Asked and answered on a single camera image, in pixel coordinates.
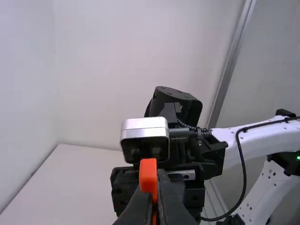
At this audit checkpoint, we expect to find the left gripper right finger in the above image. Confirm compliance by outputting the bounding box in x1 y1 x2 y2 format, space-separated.
156 167 195 225

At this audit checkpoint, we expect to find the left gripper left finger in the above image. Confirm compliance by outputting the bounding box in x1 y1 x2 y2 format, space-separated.
114 187 154 225

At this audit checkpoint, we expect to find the black cable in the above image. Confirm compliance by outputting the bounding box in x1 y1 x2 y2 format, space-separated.
200 117 300 222

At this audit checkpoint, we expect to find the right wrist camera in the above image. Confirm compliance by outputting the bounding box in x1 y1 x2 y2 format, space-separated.
120 116 170 164

